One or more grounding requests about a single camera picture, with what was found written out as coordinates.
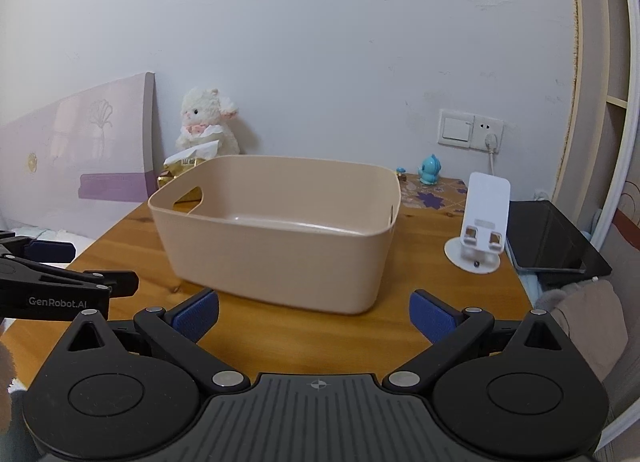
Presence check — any floral table mat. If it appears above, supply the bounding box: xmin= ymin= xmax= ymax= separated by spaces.
xmin=397 ymin=172 xmax=471 ymax=219

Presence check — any grey cloth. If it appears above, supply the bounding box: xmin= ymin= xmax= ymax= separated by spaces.
xmin=534 ymin=279 xmax=629 ymax=385

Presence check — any pink and white headboard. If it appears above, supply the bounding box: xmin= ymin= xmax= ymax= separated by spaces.
xmin=0 ymin=71 xmax=159 ymax=243

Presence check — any white phone stand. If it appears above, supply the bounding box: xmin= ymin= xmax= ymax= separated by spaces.
xmin=444 ymin=171 xmax=512 ymax=275

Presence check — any black tablet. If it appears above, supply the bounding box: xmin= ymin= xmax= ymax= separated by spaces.
xmin=504 ymin=200 xmax=613 ymax=279

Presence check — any blue cartoon figurine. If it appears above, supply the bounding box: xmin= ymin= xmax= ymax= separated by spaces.
xmin=417 ymin=153 xmax=444 ymax=186

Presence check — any striped upholstered chair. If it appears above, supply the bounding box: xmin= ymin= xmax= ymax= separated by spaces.
xmin=597 ymin=207 xmax=640 ymax=462

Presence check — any white charger plug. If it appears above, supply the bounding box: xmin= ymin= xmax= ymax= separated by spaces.
xmin=482 ymin=132 xmax=499 ymax=176

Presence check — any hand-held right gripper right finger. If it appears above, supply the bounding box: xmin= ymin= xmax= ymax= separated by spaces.
xmin=382 ymin=289 xmax=585 ymax=396

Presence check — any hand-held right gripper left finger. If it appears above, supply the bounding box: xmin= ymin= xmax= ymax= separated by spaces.
xmin=56 ymin=288 xmax=252 ymax=396

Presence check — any white wall socket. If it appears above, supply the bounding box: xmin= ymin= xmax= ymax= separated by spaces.
xmin=472 ymin=114 xmax=505 ymax=151

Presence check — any white plush sheep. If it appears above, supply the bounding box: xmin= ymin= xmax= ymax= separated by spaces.
xmin=175 ymin=86 xmax=241 ymax=159

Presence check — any cream wardrobe frame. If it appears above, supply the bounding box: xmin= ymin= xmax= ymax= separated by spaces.
xmin=557 ymin=0 xmax=640 ymax=253

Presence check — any white wall switch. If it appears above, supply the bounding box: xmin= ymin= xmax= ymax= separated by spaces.
xmin=438 ymin=109 xmax=476 ymax=147

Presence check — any gold tissue packet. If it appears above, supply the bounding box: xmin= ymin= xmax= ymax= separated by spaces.
xmin=157 ymin=140 xmax=221 ymax=204

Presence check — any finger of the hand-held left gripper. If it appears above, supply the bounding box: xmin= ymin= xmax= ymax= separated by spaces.
xmin=0 ymin=229 xmax=77 ymax=266
xmin=22 ymin=264 xmax=140 ymax=300

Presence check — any beige plastic storage bin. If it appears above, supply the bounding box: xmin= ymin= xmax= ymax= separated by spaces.
xmin=148 ymin=155 xmax=403 ymax=316

